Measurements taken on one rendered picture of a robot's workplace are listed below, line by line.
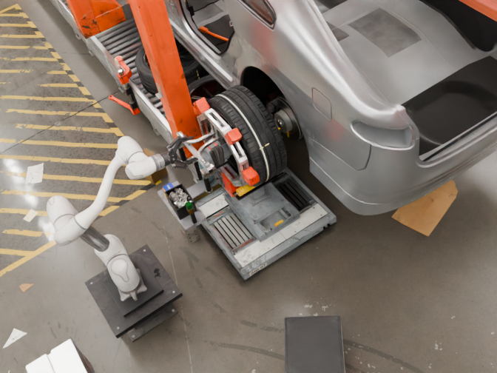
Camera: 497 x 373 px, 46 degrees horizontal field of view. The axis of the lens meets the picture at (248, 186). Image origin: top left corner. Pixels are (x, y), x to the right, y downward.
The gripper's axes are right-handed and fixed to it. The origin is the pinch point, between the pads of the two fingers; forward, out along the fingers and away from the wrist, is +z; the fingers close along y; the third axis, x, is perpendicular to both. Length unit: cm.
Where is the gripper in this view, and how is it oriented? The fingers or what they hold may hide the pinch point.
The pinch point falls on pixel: (193, 148)
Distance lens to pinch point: 344.5
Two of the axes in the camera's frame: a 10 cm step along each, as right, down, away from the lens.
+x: -5.4, -3.2, 7.8
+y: -1.5, -8.8, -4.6
